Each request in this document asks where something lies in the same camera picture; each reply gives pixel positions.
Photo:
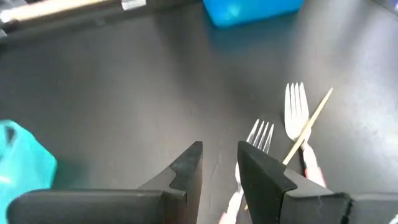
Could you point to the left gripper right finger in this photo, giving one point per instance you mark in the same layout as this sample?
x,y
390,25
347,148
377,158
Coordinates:
x,y
267,193

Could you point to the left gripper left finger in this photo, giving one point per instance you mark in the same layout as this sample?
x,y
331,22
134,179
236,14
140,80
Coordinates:
x,y
109,207

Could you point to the teal plastic bin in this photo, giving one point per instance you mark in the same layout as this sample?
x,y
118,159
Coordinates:
x,y
25,161

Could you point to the blue plastic bin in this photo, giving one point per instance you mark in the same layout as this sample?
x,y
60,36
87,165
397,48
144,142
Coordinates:
x,y
248,12

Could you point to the light wooden table board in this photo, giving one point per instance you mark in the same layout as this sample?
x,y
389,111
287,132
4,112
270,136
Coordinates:
x,y
37,9

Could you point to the black table frame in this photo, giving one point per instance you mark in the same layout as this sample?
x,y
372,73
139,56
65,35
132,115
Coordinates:
x,y
93,15

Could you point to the silver metal bracket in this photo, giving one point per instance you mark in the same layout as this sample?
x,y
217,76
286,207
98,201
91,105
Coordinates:
x,y
133,3

